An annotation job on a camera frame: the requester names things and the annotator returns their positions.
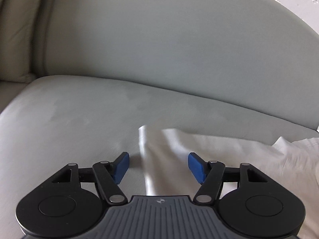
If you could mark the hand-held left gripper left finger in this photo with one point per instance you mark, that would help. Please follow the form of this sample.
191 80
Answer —
122 166

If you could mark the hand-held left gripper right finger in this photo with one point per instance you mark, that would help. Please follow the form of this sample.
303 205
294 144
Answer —
197 169

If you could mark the white shirt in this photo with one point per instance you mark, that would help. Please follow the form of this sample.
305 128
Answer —
172 151

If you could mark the grey sofa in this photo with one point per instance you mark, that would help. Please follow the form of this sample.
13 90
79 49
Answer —
154 49

